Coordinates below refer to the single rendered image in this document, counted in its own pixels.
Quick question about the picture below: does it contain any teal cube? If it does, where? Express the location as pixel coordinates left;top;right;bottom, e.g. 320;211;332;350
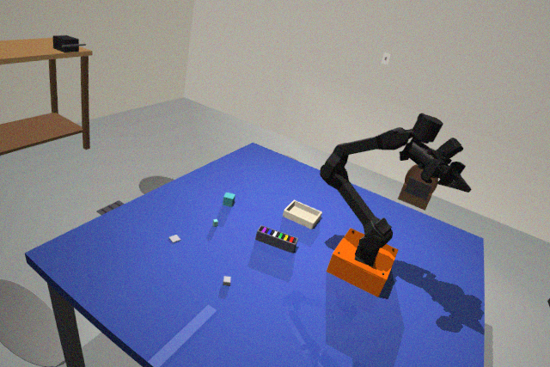
222;193;235;207

